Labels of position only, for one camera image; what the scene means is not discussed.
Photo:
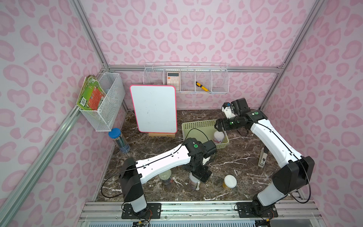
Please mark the dark can silver top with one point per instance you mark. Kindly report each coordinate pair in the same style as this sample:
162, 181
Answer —
166, 177

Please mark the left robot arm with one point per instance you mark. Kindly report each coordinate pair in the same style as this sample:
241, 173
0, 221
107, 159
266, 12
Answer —
190, 154

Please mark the pink can white lid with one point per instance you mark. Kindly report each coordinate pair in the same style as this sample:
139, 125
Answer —
218, 137

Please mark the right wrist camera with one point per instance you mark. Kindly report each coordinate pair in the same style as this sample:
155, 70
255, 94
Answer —
235, 108

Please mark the blue lid pencil tube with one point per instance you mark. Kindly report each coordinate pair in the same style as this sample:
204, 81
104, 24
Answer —
116, 135

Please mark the wooden whiteboard stand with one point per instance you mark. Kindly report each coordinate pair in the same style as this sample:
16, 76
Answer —
171, 135

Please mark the white mesh wall basket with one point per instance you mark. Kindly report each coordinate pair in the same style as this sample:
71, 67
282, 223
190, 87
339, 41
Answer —
103, 119

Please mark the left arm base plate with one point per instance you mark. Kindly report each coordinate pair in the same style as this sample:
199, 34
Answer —
152, 211

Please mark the green red book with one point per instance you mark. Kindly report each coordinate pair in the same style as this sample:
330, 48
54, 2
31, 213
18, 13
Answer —
91, 95

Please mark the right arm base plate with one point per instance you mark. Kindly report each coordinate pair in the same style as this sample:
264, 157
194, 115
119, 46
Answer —
255, 210

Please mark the white orange calculator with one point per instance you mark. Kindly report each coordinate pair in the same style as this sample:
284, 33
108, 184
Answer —
173, 79

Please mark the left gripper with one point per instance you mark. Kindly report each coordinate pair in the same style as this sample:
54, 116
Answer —
202, 173

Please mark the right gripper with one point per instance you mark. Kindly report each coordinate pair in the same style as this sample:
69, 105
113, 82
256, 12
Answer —
218, 125

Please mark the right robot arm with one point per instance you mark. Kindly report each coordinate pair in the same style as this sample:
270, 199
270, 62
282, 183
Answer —
295, 169

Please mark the yellow can white lid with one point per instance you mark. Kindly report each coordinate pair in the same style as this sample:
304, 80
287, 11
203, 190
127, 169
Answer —
194, 182

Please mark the white wire wall rack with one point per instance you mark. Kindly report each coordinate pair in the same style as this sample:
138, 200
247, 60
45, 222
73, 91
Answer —
215, 77

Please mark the pink framed whiteboard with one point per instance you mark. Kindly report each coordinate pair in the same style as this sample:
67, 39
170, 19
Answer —
155, 108

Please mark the green plastic basket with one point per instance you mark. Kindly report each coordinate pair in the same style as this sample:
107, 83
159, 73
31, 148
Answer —
200, 130

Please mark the orange can white lid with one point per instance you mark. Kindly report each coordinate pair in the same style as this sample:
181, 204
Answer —
230, 182

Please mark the yellow black utility knife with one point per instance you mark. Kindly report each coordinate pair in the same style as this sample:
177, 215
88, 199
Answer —
201, 86

